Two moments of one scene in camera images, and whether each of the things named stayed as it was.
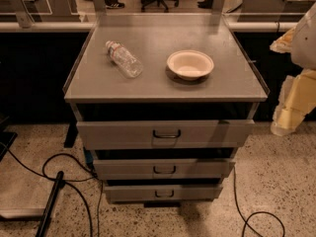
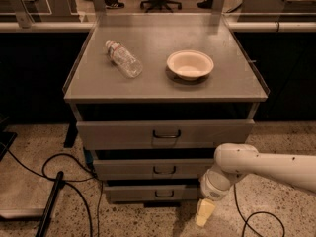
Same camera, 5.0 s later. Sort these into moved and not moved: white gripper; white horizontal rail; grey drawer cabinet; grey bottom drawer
Moved: white gripper
Not moved: grey bottom drawer; grey drawer cabinet; white horizontal rail
